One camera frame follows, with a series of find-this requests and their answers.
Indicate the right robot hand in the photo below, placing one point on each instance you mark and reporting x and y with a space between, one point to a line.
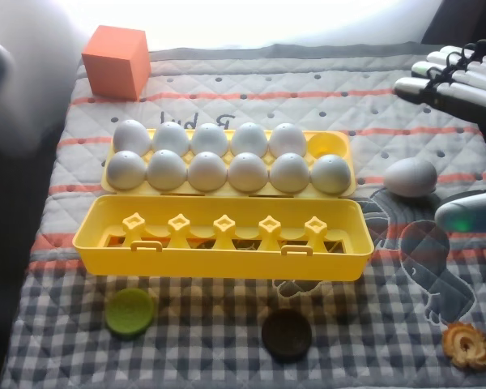
465 81

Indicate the white toy egg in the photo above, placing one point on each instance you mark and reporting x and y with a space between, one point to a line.
248 173
126 171
210 138
171 137
249 138
410 177
207 172
331 174
290 174
131 135
288 139
167 171

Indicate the yellow egg carton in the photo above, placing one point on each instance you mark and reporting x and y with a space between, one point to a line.
227 263

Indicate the orange cube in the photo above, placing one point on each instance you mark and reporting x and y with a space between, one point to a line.
113 65

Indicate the grey quilt with orange stripes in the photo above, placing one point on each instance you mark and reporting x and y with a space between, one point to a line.
235 101

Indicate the tan swirl toy biscuit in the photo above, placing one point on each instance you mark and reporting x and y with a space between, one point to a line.
463 346

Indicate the green round toy disc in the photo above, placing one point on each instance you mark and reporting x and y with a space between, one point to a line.
129 314

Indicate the dark brown round toy cookie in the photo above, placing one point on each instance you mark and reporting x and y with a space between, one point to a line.
286 333

